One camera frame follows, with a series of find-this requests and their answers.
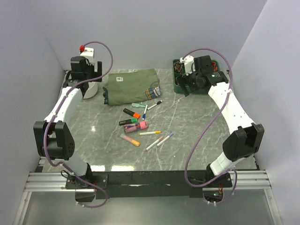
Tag white round pen holder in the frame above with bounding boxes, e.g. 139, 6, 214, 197
83, 82, 98, 99

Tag white pen blue cap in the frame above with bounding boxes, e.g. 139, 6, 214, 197
157, 133, 174, 147

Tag white pen yellow cap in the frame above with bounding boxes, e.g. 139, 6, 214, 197
139, 131, 161, 135

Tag black orange highlighter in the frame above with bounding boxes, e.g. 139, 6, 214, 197
123, 108, 140, 119

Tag black green highlighter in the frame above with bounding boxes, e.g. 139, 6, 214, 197
119, 118, 138, 126

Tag white pen pink cap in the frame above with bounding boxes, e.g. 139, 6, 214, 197
145, 136, 163, 151

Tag pink orange highlighter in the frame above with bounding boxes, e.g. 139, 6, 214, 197
120, 134, 140, 147

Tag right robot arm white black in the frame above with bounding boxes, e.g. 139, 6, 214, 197
176, 55, 264, 187

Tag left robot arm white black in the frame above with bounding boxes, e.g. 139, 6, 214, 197
33, 53, 102, 188

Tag green compartment tray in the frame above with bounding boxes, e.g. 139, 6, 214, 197
172, 59, 220, 95

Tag white marker black cap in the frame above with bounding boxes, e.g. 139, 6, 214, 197
147, 100, 162, 110

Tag folded green t-shirt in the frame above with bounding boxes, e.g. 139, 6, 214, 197
103, 69, 161, 106

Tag white marker dark blue cap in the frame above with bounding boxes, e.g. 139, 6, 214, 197
142, 104, 148, 120

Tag mint green highlighter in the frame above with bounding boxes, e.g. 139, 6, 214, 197
131, 103, 146, 109

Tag pink pencil case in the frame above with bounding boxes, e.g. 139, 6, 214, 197
124, 120, 148, 133

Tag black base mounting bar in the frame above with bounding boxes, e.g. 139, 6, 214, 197
65, 170, 233, 203

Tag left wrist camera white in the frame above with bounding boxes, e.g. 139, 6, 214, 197
79, 45, 95, 65

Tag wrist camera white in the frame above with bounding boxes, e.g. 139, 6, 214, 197
79, 45, 95, 65
180, 55, 194, 76

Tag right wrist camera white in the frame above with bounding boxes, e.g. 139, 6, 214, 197
180, 55, 194, 76

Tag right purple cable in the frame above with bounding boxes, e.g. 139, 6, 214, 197
184, 48, 238, 204

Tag purple cable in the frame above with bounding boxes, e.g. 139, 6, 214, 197
184, 48, 238, 204
44, 41, 114, 209

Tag aluminium rail frame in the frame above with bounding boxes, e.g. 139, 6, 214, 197
13, 69, 283, 225

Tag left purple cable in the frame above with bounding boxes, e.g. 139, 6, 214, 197
44, 41, 114, 209

